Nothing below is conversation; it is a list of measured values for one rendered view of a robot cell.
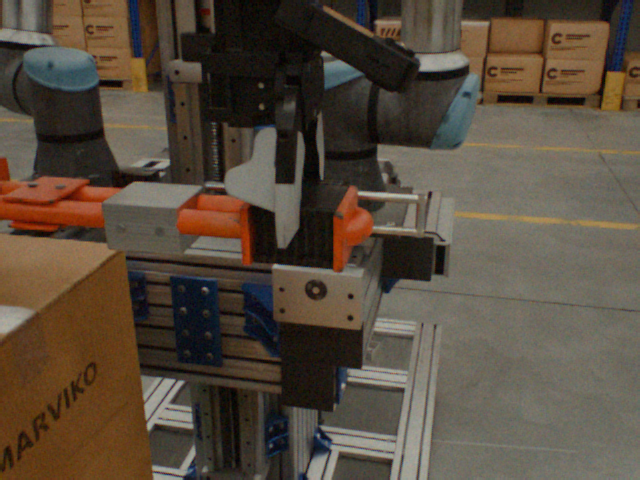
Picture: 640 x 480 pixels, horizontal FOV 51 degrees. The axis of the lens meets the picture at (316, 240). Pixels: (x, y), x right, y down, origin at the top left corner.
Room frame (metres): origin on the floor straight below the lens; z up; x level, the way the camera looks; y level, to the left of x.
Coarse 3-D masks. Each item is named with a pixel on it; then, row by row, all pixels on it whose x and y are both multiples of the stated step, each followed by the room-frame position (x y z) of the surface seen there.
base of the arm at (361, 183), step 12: (324, 156) 1.02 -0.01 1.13; (336, 156) 1.01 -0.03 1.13; (348, 156) 1.01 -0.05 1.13; (360, 156) 1.01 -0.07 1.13; (372, 156) 1.03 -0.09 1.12; (324, 168) 1.01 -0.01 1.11; (336, 168) 1.01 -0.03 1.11; (348, 168) 1.01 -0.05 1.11; (360, 168) 1.01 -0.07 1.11; (372, 168) 1.03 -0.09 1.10; (336, 180) 1.00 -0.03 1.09; (348, 180) 1.00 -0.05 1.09; (360, 180) 1.01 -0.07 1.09; (372, 180) 1.02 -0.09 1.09; (360, 204) 1.00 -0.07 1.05; (372, 204) 1.01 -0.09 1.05; (384, 204) 1.04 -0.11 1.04
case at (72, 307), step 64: (0, 256) 0.75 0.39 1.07; (64, 256) 0.75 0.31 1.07; (0, 320) 0.59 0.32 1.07; (64, 320) 0.64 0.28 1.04; (128, 320) 0.77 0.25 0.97; (0, 384) 0.54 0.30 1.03; (64, 384) 0.63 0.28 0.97; (128, 384) 0.75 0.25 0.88; (0, 448) 0.52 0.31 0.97; (64, 448) 0.61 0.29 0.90; (128, 448) 0.73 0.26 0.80
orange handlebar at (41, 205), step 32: (0, 192) 0.60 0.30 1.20; (32, 192) 0.56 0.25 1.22; (64, 192) 0.56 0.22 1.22; (96, 192) 0.58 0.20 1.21; (32, 224) 0.55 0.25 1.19; (64, 224) 0.55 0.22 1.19; (96, 224) 0.54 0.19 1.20; (192, 224) 0.52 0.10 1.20; (224, 224) 0.51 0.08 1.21; (352, 224) 0.50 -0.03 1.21
